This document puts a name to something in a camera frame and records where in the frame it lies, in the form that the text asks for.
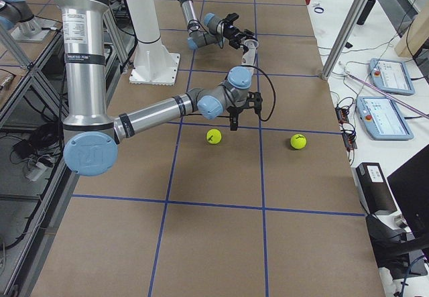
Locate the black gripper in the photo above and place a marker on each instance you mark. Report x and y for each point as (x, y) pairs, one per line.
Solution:
(232, 34)
(233, 113)

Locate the clear tennis ball can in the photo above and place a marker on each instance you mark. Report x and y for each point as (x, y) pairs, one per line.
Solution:
(249, 47)

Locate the tennis ball with Wilson logo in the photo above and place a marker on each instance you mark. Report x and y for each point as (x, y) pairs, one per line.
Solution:
(213, 136)

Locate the plain yellow tennis ball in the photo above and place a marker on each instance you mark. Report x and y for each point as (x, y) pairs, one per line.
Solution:
(298, 141)

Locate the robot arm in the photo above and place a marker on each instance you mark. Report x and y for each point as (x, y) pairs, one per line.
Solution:
(197, 18)
(91, 136)

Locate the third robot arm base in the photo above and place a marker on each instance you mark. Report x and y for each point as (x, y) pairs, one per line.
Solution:
(19, 19)

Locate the orange circuit board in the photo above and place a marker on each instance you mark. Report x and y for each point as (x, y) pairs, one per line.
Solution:
(347, 129)

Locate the teach pendant near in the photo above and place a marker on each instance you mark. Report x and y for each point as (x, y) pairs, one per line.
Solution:
(382, 119)

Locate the teach pendant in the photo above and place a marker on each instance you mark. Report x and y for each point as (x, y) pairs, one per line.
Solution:
(391, 76)
(382, 119)

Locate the black box with label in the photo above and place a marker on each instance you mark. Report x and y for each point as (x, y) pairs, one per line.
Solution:
(376, 192)

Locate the teach pendant far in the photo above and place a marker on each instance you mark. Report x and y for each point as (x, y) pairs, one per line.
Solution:
(391, 76)

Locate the black computer monitor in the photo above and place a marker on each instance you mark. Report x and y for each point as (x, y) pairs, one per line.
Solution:
(409, 186)

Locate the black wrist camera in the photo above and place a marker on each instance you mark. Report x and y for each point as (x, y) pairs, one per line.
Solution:
(230, 18)
(254, 97)

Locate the aluminium frame post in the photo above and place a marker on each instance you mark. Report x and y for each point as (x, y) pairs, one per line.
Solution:
(355, 11)

